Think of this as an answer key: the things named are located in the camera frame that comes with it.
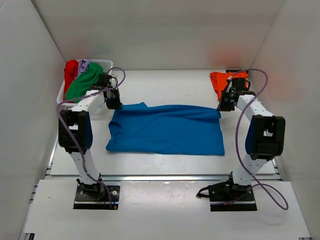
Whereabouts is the blue t shirt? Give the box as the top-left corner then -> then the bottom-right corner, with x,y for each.
105,102 -> 225,156

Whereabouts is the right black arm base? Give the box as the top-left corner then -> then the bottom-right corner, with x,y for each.
195,176 -> 258,212

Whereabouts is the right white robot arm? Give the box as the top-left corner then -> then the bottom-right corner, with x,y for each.
217,77 -> 286,200

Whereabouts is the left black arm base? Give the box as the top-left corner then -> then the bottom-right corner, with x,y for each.
73,178 -> 121,210

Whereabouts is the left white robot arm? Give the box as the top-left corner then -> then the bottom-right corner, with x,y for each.
58,73 -> 123,201

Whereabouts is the folded orange t shirt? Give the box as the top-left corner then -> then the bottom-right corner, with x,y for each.
210,71 -> 248,101

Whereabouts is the green t shirt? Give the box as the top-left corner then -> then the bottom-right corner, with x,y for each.
64,62 -> 104,101

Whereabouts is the white plastic basket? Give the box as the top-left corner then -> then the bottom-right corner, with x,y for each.
56,59 -> 114,109

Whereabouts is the lilac t shirt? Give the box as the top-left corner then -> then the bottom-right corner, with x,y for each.
76,59 -> 91,77

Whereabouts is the red t shirt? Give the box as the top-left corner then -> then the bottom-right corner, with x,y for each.
63,59 -> 79,100

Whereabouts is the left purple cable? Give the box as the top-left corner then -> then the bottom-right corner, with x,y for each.
55,66 -> 127,210

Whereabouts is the purple cable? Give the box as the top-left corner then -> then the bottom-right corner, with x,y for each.
55,66 -> 127,210
210,68 -> 289,211

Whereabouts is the black tag at back wall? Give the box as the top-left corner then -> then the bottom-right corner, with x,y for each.
225,69 -> 241,73

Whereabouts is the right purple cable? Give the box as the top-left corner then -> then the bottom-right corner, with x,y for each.
210,68 -> 289,211

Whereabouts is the aluminium rail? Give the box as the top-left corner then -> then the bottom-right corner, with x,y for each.
46,107 -> 281,182

